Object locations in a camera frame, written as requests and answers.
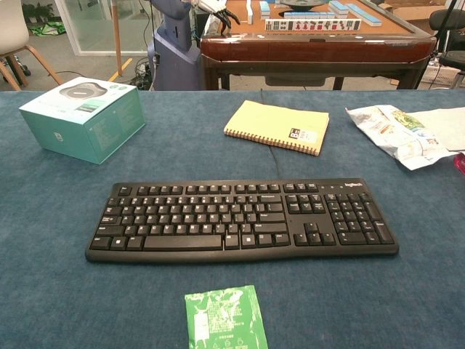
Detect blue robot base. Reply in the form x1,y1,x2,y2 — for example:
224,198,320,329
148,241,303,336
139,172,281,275
147,0,202,92

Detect black Logitech keyboard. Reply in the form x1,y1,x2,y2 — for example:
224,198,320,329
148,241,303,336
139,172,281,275
84,177,400,265

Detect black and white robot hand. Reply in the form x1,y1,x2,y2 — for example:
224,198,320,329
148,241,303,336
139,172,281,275
196,0,232,33

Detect yellow spiral notebook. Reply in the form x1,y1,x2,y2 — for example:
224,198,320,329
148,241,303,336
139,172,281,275
223,100,331,157

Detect teal product box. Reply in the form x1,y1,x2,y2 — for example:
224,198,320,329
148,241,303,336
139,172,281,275
18,76,147,165

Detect green sachet packet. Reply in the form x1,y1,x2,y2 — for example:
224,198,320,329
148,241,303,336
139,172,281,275
184,284,270,349

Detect brown mahjong table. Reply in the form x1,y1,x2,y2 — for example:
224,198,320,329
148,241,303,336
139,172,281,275
199,0,437,91

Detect white printed snack bag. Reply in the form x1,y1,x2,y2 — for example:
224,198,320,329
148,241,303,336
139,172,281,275
345,104,458,172

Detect mahjong tile rack row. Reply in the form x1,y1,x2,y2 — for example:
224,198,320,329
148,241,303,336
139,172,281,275
264,17,363,33

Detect wooden pole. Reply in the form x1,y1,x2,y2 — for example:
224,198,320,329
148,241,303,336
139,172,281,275
110,0,124,77

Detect blue felt table cloth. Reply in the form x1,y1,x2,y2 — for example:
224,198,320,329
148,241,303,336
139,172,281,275
0,89,465,349

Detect white paper sheet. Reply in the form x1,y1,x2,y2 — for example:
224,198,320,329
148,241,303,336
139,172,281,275
408,107,465,153

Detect white plastic crate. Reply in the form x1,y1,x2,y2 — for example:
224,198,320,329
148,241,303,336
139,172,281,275
420,57,465,89

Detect green bag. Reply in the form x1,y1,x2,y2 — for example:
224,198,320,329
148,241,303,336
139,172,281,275
28,20,68,36

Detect black office chair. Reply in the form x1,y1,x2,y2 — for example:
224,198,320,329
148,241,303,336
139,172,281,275
428,0,465,90

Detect white wooden-leg chair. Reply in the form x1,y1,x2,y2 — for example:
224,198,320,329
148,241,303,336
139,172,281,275
0,0,65,92

